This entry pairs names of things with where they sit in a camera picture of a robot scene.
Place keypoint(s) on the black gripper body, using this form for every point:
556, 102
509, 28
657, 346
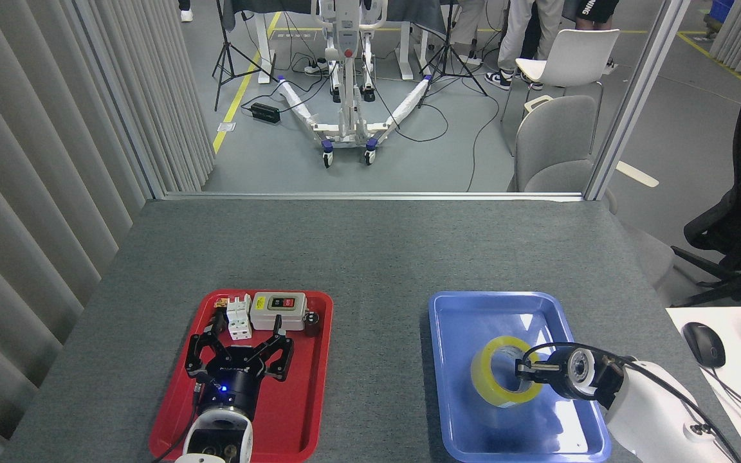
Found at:
235, 386
552, 373

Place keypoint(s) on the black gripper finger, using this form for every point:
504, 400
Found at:
282, 357
528, 371
195, 357

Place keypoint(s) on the yellow tape roll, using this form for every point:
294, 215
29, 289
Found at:
483, 373

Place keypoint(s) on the red plastic tray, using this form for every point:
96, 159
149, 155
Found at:
306, 399

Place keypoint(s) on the white circuit breaker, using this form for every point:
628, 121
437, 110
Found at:
239, 318

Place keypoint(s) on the small orange connector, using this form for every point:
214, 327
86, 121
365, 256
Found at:
221, 302

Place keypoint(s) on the blue plastic tray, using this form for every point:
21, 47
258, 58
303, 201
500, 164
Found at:
460, 321

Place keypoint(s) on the black computer mouse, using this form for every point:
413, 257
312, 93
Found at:
705, 344

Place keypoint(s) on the white desk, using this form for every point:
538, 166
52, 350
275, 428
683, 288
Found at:
740, 334

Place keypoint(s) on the pale flat board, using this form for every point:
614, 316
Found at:
635, 173

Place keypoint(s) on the grey upholstered chair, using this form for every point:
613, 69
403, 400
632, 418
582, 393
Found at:
554, 141

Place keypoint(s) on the white floor label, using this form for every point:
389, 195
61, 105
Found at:
226, 127

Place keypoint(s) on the black power adapter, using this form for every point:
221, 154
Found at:
265, 113

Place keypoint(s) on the white wheeled stand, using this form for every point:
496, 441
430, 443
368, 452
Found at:
348, 96

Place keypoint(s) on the white power strip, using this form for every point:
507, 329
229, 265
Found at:
316, 66

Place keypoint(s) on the black tripod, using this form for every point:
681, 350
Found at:
224, 45
449, 45

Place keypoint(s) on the white plastic chair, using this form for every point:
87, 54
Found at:
576, 58

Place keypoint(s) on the person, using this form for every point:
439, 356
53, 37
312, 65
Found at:
595, 9
468, 22
518, 32
186, 15

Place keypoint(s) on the blue storage bin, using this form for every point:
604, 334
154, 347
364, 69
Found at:
722, 9

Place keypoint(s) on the black round knob switch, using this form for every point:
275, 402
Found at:
311, 325

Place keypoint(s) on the grey push button switch box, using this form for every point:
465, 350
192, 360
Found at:
277, 312

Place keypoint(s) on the silver frame rail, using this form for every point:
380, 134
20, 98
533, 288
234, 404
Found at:
370, 195

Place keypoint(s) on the silver frame post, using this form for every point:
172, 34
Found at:
637, 96

